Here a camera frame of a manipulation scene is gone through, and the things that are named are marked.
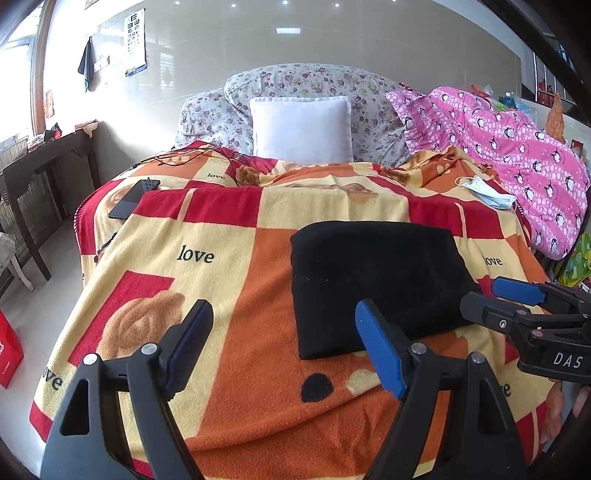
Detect pink penguin quilt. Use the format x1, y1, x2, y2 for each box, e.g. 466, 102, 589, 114
386, 86, 590, 260

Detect white chair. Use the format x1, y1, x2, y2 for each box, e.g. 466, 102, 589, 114
0, 232, 35, 292

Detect dark wooden desk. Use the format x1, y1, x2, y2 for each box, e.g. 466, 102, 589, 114
1, 129, 102, 281

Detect floral quilt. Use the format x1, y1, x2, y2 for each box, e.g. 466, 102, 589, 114
174, 62, 412, 168

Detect red bag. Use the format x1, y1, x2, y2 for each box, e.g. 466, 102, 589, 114
0, 312, 24, 389

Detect orange yellow red blanket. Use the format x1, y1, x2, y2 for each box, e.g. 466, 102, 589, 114
29, 142, 557, 479

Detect wall calendar poster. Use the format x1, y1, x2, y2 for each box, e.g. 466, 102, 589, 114
124, 8, 147, 77

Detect white square pillow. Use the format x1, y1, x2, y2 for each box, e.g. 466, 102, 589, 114
249, 96, 353, 166

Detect dark hanging cloth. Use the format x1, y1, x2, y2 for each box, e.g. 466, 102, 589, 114
77, 37, 95, 92

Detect black remote control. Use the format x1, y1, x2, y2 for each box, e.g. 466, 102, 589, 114
108, 178, 160, 220

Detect right hand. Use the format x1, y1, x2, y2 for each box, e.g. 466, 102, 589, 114
571, 385, 590, 418

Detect black pants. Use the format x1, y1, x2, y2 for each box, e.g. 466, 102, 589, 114
290, 221, 481, 360

